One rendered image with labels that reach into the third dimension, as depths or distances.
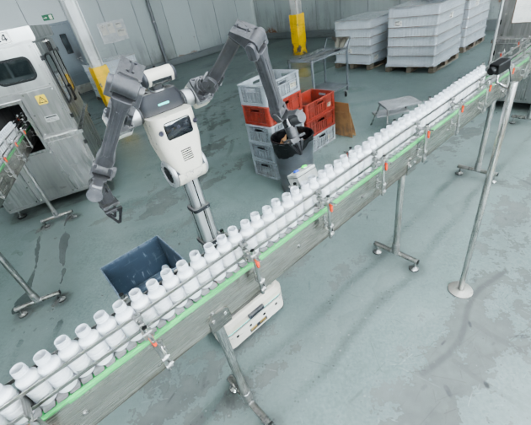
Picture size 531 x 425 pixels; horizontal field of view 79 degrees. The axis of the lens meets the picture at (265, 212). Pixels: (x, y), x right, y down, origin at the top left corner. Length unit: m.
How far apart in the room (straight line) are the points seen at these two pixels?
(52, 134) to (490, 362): 4.68
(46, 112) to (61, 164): 0.63
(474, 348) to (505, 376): 0.19
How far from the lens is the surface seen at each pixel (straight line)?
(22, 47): 4.59
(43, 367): 1.21
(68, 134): 4.67
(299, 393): 2.12
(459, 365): 2.29
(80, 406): 1.32
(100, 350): 1.22
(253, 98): 3.66
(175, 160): 1.71
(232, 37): 1.42
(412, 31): 7.63
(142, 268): 1.85
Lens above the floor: 1.91
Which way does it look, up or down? 34 degrees down
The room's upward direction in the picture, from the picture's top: 12 degrees counter-clockwise
